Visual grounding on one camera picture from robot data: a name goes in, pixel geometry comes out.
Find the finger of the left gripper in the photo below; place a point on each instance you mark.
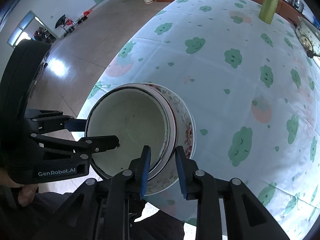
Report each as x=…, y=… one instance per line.
x=90, y=145
x=75, y=125

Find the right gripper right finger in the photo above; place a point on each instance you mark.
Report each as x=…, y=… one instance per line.
x=246, y=217

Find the white floral electric cooker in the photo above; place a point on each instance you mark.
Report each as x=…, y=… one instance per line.
x=308, y=36

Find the floral patterned tablecloth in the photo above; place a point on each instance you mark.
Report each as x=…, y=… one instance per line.
x=251, y=89

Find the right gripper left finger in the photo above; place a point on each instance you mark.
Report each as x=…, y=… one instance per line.
x=100, y=209

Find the green thermos bottle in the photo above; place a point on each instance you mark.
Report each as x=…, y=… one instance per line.
x=267, y=10

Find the person's left hand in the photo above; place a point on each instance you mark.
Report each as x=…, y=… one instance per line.
x=26, y=193

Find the white enamel bowl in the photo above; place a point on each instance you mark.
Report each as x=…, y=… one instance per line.
x=138, y=115

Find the steel rice cooker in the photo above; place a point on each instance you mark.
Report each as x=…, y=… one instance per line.
x=297, y=4

